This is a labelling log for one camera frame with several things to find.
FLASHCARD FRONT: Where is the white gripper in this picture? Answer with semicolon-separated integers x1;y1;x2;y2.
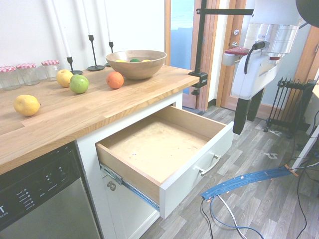
230;49;280;135

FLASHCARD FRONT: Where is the white wooden drawer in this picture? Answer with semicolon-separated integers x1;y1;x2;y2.
95;105;234;220

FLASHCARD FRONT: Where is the black oil radiator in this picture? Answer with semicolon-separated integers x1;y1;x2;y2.
263;77;316;139

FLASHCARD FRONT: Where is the wooden bowl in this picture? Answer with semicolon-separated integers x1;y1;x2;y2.
105;50;167;80

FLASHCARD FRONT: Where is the black round lamp head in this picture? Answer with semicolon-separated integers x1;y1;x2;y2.
295;0;319;28

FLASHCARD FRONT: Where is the orange fruit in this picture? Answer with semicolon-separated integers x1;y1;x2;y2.
106;71;125;90

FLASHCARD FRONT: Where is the white kitchen cabinet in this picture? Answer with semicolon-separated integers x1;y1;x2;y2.
75;91;184;239

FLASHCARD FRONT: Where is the tall black candle holder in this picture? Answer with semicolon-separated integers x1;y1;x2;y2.
86;34;106;72

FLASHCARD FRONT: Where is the white taper candle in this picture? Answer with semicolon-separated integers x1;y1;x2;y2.
51;0;73;59
82;0;94;36
103;0;112;43

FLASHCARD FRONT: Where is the green apple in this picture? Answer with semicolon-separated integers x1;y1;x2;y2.
69;74;90;94

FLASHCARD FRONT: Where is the short black candle holder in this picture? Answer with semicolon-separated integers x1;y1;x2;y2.
66;56;84;76

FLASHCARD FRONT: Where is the yellow apple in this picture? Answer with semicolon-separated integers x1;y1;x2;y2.
56;69;74;88

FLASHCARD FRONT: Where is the glass jar red checked lid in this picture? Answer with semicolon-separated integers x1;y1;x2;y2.
0;66;21;91
41;59;61;82
16;62;41;86

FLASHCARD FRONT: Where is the stainless steel black dishwasher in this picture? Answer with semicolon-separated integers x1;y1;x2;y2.
0;140;102;239

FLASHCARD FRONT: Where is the large yellow lemon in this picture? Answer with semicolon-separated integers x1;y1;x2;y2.
13;95;41;117

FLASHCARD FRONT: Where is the white red wrist camera box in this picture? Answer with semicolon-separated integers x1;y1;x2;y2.
222;48;250;67

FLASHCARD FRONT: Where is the blue floor cable cover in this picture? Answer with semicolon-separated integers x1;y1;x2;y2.
201;166;299;201

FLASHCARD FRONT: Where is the black clamp camera stand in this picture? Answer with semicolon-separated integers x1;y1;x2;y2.
188;0;254;97

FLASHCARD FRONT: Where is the white cable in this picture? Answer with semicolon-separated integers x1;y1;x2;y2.
216;195;248;239

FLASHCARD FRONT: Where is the long black cable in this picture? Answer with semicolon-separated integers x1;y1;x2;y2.
290;138;319;239

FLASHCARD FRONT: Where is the blue cable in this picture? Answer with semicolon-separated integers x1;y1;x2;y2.
209;196;265;239

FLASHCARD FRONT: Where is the metal drawer slide rail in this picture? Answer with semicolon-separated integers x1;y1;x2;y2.
99;163;160;210

